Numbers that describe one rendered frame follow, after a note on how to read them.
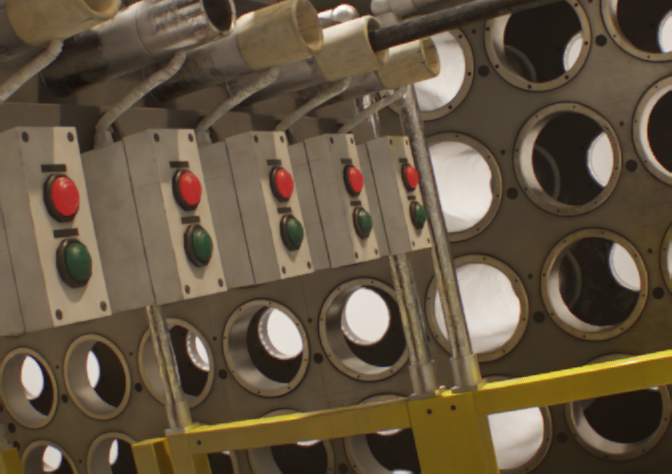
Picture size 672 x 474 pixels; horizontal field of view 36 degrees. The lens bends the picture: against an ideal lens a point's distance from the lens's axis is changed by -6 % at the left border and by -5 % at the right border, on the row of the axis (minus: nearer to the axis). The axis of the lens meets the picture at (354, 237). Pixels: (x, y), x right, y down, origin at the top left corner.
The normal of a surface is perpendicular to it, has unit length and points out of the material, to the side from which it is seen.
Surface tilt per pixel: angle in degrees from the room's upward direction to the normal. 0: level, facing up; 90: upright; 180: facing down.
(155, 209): 90
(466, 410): 90
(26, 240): 90
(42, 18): 131
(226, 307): 90
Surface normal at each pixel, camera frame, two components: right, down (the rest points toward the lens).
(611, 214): -0.42, 0.07
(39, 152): 0.88, -0.20
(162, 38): -0.23, 0.60
